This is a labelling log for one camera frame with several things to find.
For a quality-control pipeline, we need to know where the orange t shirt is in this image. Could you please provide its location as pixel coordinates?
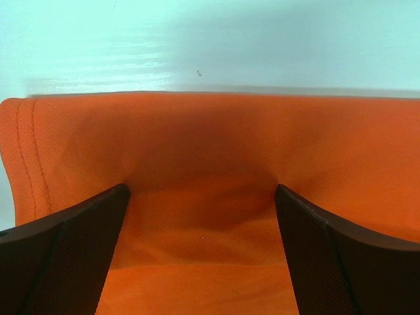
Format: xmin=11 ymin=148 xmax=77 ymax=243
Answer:
xmin=1 ymin=93 xmax=419 ymax=314

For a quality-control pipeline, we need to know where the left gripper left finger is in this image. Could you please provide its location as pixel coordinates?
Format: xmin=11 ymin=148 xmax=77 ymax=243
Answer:
xmin=1 ymin=184 xmax=131 ymax=314

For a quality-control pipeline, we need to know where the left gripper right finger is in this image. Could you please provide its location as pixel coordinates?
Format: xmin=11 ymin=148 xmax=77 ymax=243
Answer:
xmin=275 ymin=184 xmax=419 ymax=315

